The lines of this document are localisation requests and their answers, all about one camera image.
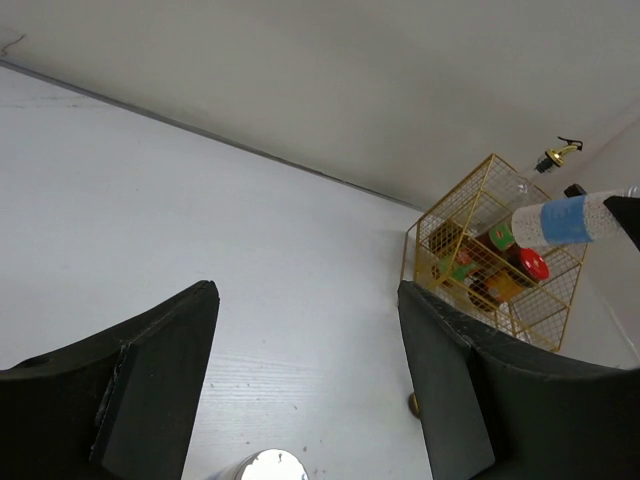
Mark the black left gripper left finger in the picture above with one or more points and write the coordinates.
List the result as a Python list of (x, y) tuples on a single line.
[(120, 404)]

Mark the green label sauce bottle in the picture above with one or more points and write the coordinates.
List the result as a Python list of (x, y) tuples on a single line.
[(461, 255)]

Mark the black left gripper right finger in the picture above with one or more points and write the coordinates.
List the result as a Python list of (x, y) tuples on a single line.
[(494, 407)]

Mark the red label vinegar bottle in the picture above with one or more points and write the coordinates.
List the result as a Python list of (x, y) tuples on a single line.
[(574, 190)]

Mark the red lid dark sauce jar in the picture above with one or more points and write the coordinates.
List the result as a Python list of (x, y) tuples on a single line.
[(523, 270)]

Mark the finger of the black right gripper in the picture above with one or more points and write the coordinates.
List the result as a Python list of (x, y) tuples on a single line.
[(626, 211)]

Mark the blue label shaker jar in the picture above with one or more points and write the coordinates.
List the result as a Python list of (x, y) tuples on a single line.
[(270, 464), (575, 220)]

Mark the yellow wire basket rack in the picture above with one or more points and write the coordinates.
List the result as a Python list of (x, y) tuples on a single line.
[(538, 316)]

